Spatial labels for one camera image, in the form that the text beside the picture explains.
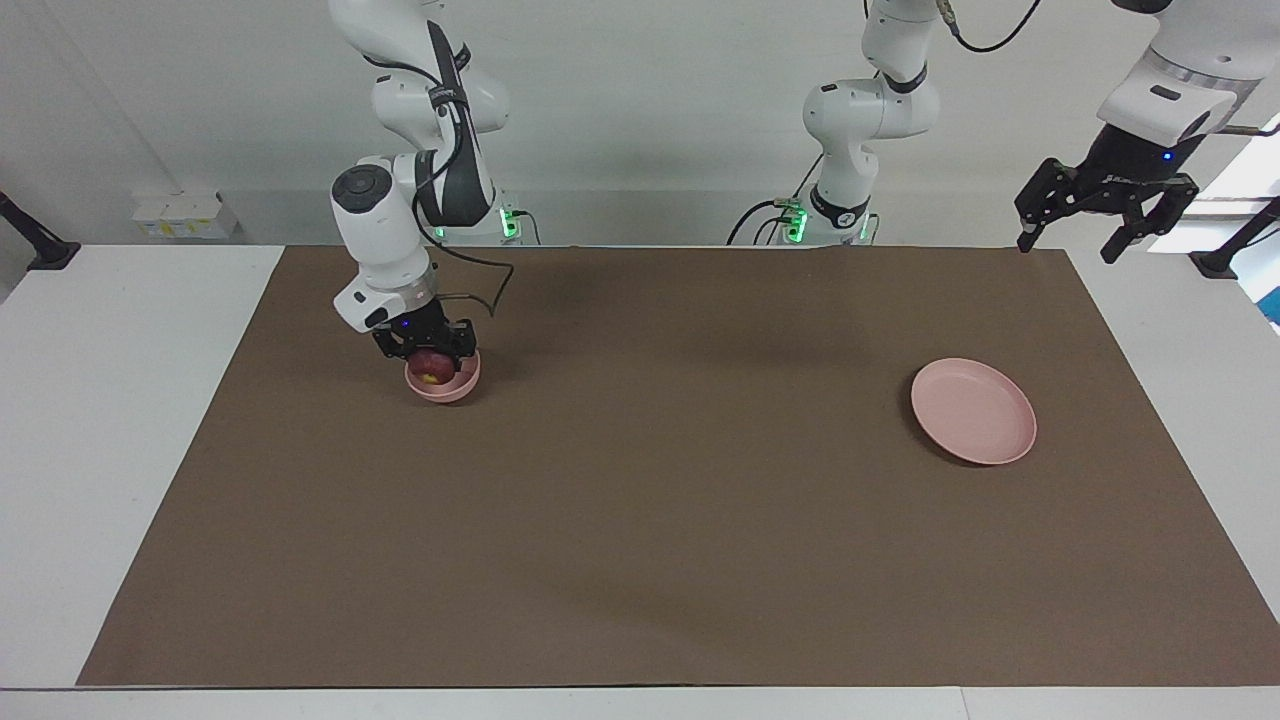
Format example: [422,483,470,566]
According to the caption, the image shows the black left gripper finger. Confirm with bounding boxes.
[1101,177,1200,265]
[1013,157,1082,252]

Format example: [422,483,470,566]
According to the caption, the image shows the pink bowl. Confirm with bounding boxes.
[404,345,482,405]

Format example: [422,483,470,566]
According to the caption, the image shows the pink plate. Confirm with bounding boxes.
[910,357,1038,467]

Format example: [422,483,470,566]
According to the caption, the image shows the black clamp stand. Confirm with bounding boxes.
[0,190,82,272]
[1189,195,1280,280]

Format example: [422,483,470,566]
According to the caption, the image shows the white socket boxes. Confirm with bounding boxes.
[132,192,240,240]

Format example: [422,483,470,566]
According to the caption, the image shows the brown table mat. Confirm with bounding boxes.
[76,245,1280,689]

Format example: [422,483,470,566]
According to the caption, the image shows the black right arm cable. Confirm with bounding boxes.
[360,50,517,321]

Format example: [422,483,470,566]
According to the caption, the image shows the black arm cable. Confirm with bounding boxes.
[360,50,517,321]
[943,0,1269,138]

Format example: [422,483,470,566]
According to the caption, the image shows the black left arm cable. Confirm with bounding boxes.
[943,0,1269,138]

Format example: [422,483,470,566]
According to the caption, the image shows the black base cable bundle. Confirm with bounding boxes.
[726,158,827,247]

